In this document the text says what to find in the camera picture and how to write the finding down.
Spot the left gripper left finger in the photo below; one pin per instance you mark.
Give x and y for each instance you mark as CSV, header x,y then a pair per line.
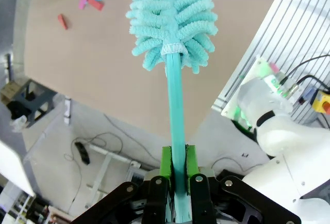
x,y
165,162

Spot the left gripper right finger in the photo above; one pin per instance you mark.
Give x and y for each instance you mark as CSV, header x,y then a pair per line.
x,y
192,160

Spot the teal chenille duster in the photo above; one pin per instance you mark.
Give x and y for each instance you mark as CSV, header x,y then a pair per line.
x,y
175,105

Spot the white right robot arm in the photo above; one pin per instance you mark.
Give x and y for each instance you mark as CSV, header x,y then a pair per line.
x,y
283,136

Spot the white table leg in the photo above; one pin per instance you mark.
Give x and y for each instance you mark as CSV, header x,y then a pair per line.
x,y
103,167

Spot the black power strip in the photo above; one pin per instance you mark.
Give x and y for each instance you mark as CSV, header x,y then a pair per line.
x,y
82,154

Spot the dark plastic stool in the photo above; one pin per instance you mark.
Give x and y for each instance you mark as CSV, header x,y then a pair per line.
x,y
38,97

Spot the yellow emergency stop button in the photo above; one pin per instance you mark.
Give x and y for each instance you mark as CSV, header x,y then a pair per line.
x,y
321,100

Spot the white table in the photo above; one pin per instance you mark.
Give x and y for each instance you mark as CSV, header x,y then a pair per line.
x,y
13,167

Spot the cardboard box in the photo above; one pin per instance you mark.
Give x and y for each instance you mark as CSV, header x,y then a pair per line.
x,y
9,91

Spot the long red paper scrap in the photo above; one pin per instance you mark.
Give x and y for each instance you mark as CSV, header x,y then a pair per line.
x,y
96,4

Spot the aluminium slotted base plate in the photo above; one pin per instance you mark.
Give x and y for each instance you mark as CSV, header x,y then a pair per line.
x,y
296,28

